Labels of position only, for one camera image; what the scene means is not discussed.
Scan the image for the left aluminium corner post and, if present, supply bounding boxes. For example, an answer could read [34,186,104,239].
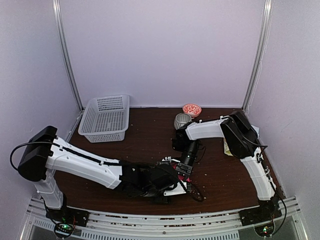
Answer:
[52,0,84,112]

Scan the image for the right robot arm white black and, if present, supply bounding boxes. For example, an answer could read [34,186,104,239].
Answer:
[172,111,282,223]

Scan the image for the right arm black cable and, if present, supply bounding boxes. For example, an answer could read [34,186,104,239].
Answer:
[249,134,288,237]

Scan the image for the aluminium front rail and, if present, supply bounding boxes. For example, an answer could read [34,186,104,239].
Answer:
[17,197,312,240]

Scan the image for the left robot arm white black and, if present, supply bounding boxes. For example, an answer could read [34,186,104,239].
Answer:
[13,125,179,222]

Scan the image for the aluminium corner post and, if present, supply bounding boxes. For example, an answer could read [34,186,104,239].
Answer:
[52,0,84,112]
[242,0,274,113]

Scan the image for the right aluminium corner post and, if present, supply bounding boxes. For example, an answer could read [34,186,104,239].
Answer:
[242,0,274,113]

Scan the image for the light blue towel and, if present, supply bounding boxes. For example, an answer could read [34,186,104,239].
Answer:
[252,125,260,138]

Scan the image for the red white patterned bowl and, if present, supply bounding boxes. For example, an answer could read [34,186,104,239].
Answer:
[182,103,202,118]

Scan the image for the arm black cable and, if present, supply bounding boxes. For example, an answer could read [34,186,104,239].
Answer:
[249,134,288,237]
[9,141,205,203]

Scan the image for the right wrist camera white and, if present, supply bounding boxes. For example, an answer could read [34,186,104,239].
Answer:
[161,156,180,164]

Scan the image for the white perforated plastic basket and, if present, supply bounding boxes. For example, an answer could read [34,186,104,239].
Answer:
[78,94,130,143]

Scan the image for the grey striped ceramic mug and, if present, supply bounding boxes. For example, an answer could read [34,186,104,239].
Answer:
[173,112,192,130]

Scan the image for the yellow green patterned towel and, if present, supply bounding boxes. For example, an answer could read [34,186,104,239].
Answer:
[223,138,233,156]

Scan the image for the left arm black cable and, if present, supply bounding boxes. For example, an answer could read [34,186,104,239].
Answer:
[9,141,205,203]

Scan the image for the pink microfibre towel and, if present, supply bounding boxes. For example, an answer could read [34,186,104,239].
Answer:
[170,162,193,183]

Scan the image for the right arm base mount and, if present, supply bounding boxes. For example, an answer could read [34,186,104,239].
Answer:
[238,206,282,226]

